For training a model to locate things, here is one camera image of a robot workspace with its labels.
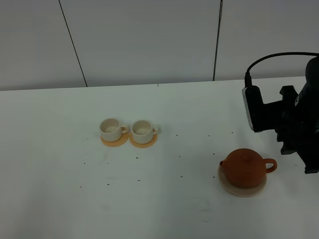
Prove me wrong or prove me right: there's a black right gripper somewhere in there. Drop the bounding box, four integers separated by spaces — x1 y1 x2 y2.
259 86 319 174

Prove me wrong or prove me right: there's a brown clay teapot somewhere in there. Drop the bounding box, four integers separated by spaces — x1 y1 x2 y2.
219 148 277 189

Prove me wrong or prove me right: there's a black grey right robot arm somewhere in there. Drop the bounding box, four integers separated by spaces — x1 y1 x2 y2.
270 57 319 174

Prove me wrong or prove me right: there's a beige round teapot coaster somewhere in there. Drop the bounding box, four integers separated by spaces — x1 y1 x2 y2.
217 166 267 198

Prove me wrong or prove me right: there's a right orange cup coaster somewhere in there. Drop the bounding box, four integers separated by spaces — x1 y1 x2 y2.
129 133 158 148

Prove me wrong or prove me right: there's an orange cup coaster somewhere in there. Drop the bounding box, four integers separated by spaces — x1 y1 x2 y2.
129 133 158 148
100 132 129 147

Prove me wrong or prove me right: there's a right white teacup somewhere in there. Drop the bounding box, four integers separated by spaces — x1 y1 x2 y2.
131 120 160 144

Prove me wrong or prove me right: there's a white teacup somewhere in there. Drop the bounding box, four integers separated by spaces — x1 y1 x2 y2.
131 120 160 144
100 119 129 142

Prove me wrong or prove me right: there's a left orange cup coaster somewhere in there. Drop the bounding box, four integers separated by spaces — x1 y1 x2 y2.
100 132 129 147

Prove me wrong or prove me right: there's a left white teacup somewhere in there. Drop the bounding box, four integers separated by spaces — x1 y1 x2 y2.
100 119 129 142

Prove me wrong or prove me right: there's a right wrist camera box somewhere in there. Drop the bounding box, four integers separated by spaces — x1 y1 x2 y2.
242 86 265 132

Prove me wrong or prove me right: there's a black right camera cable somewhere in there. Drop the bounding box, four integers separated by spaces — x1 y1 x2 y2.
244 51 319 88

